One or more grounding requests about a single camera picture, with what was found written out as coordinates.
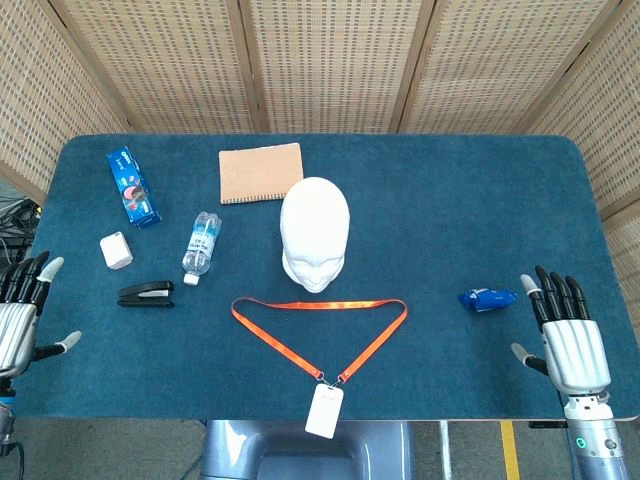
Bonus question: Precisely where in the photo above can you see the woven bamboo folding screen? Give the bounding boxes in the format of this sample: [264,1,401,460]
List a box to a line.
[0,0,640,286]

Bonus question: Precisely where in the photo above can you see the white pink tissue pack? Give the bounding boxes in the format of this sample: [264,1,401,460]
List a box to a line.
[99,231,135,271]

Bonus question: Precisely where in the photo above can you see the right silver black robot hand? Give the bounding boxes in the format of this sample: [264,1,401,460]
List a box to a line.
[510,265,612,399]

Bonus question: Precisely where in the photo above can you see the brown spiral notebook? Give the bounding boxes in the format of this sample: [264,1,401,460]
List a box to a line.
[218,142,305,206]

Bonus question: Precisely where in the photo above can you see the black stapler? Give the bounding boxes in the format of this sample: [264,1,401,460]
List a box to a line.
[117,280,176,309]

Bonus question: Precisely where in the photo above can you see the white table leg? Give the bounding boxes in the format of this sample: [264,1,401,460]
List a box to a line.
[438,420,454,480]

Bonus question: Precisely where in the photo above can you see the grey blue robot torso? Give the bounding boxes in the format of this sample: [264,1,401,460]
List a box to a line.
[199,419,416,480]

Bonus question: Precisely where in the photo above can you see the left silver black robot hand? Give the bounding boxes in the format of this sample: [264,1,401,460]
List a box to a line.
[0,251,83,379]

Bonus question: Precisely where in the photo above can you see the blue cookie box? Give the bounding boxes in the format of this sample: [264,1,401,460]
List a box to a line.
[105,145,163,230]

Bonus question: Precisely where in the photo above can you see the orange lanyard with white card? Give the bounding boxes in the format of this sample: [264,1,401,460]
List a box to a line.
[230,297,409,440]

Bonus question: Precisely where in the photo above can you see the blue snack wrapper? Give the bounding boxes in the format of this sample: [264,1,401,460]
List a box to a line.
[457,287,519,314]

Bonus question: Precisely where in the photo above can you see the clear plastic water bottle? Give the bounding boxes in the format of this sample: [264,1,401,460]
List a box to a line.
[181,210,223,287]

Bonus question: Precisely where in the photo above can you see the dark blue table mat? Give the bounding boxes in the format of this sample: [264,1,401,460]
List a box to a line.
[12,133,619,422]

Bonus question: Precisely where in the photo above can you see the white styrofoam mannequin head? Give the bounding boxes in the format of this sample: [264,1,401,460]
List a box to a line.
[279,176,351,295]

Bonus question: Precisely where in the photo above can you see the black floor cables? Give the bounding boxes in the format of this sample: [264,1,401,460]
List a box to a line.
[0,196,45,266]

